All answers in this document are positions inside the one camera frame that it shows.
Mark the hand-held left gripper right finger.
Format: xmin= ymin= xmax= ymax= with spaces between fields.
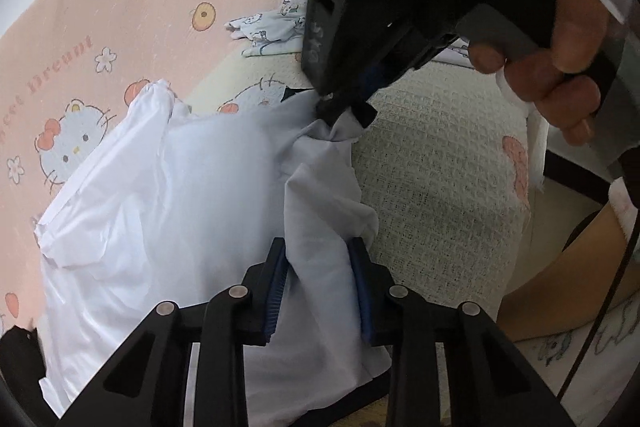
xmin=347 ymin=237 xmax=576 ymax=427

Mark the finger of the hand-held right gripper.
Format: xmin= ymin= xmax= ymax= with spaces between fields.
xmin=315 ymin=92 xmax=351 ymax=124
xmin=350 ymin=67 xmax=388 ymax=128

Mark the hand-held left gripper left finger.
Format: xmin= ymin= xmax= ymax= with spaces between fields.
xmin=60 ymin=237 xmax=288 ymax=427

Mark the white shirt with navy trim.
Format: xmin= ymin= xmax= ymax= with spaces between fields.
xmin=32 ymin=79 xmax=396 ymax=427

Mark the person's right hand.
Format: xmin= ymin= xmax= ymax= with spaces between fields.
xmin=467 ymin=0 xmax=626 ymax=148

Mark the pink and cream cartoon blanket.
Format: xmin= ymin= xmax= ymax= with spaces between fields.
xmin=0 ymin=0 xmax=538 ymax=427

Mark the small white printed cloth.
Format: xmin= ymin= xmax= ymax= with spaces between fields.
xmin=222 ymin=0 xmax=313 ymax=58

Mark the white tissue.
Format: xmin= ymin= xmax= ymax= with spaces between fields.
xmin=494 ymin=72 xmax=551 ymax=192

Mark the person's bare leg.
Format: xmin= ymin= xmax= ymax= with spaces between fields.
xmin=497 ymin=202 xmax=640 ymax=343

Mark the black folded garment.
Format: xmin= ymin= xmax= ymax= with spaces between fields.
xmin=0 ymin=326 xmax=46 ymax=388

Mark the black cable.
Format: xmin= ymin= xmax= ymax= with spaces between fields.
xmin=555 ymin=207 xmax=640 ymax=408

